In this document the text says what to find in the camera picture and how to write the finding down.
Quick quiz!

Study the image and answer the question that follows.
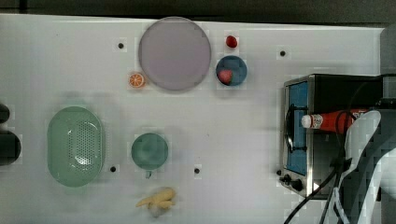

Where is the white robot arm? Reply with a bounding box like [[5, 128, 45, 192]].
[[332, 109, 395, 224]]

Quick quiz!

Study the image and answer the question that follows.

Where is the black toaster oven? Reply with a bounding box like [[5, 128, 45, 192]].
[[278, 74, 382, 200]]

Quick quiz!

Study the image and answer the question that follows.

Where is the strawberry in blue bowl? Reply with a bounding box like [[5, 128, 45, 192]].
[[217, 69, 233, 85]]

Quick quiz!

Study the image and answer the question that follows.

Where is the blue bowl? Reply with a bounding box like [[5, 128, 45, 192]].
[[216, 55, 248, 87]]

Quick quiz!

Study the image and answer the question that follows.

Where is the green mug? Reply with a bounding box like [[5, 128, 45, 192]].
[[131, 133, 169, 179]]

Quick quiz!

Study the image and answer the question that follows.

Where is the lavender round plate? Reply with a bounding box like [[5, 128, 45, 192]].
[[138, 17, 211, 91]]

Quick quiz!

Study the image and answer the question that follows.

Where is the orange slice toy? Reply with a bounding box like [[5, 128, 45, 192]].
[[128, 73, 146, 89]]

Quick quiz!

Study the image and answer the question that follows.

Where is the red strawberry on table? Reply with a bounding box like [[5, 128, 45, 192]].
[[226, 35, 238, 49]]

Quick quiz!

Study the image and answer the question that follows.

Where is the yellow banana toy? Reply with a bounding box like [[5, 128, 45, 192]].
[[135, 188, 176, 217]]

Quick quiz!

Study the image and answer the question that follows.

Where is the green oval colander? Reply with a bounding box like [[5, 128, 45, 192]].
[[47, 106, 106, 188]]

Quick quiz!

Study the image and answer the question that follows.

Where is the large black pan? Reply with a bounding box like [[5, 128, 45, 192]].
[[0, 131, 21, 166]]

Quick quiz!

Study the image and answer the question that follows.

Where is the small black pot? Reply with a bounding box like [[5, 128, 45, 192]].
[[0, 104, 10, 123]]

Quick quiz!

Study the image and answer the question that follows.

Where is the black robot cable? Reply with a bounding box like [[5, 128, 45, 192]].
[[283, 108, 359, 224]]

